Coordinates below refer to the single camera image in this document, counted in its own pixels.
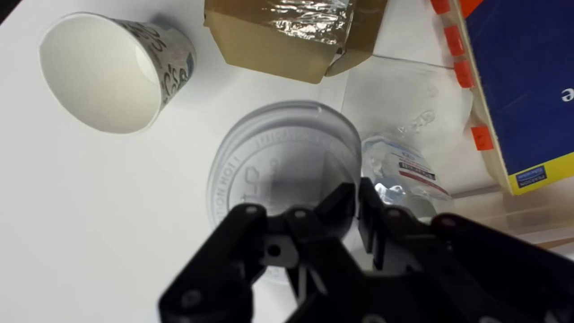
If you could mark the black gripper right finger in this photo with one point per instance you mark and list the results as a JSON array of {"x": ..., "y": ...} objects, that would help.
[{"x": 394, "y": 237}]

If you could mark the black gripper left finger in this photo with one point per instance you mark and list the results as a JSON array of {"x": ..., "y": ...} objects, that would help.
[{"x": 288, "y": 236}]

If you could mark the clear plastic food container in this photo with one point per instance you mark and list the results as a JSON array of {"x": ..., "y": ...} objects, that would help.
[{"x": 419, "y": 151}]

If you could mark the blue hardcover book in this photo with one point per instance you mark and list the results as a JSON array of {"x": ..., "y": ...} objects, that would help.
[{"x": 523, "y": 53}]

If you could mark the white plastic cup lid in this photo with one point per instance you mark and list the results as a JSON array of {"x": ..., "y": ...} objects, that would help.
[{"x": 284, "y": 155}]

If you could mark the right patterned paper cup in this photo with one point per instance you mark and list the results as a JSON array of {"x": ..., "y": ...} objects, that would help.
[{"x": 114, "y": 76}]

